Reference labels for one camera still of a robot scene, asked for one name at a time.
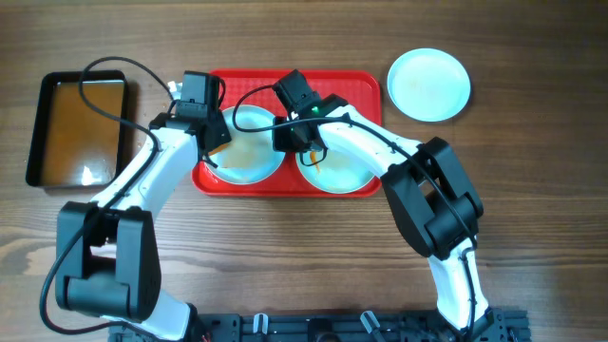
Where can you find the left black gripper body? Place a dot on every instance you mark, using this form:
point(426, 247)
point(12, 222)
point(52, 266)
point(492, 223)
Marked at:
point(220, 136)

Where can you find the red plastic tray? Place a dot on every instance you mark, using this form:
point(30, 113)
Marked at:
point(358, 87)

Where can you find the white plate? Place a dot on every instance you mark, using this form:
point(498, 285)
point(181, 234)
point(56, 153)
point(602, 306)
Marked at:
point(428, 85)
point(248, 158)
point(332, 172)

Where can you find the black water basin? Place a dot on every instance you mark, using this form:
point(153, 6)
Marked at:
point(71, 144)

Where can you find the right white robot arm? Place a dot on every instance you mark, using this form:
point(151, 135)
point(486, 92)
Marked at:
point(432, 200)

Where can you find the orange green sponge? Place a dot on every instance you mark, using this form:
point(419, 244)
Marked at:
point(218, 149)

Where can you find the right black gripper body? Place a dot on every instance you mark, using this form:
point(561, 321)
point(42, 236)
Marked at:
point(288, 140)

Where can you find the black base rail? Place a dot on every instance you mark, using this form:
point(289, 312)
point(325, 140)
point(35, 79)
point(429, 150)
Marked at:
point(495, 325)

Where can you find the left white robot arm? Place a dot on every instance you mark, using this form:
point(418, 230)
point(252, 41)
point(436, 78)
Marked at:
point(107, 261)

